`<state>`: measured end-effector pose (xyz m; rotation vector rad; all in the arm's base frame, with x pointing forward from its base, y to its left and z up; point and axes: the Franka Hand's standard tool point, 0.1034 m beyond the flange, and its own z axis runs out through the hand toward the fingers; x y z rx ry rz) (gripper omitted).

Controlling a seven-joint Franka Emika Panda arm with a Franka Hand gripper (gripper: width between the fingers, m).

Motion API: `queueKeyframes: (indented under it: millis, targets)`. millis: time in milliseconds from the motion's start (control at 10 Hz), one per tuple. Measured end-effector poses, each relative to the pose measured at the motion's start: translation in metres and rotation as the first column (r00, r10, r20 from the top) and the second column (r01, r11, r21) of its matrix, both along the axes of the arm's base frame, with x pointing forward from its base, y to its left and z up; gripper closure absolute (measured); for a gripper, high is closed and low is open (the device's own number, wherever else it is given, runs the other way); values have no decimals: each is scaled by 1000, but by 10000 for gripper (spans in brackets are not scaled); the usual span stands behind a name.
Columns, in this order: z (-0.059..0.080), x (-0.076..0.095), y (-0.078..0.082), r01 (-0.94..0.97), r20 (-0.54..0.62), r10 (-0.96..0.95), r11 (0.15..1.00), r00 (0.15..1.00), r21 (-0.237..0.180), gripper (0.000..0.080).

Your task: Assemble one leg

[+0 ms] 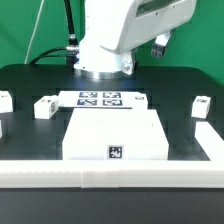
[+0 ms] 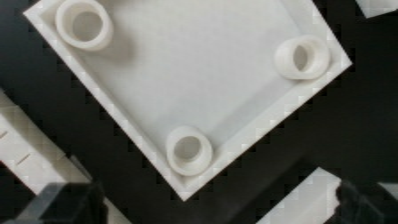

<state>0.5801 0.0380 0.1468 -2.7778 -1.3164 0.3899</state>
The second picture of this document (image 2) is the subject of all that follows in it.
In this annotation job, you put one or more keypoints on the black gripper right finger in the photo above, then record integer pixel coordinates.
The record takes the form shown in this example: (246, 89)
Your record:
(368, 205)

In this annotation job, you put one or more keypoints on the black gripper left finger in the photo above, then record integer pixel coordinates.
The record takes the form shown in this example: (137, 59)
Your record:
(68, 204)

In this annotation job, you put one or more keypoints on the white table leg with tag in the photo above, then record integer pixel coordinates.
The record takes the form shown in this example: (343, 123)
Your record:
(309, 203)

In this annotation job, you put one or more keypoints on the white obstacle fence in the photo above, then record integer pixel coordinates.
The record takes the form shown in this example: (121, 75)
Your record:
(34, 158)

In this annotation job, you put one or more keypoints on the white square tabletop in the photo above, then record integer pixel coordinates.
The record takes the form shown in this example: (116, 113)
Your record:
(201, 68)

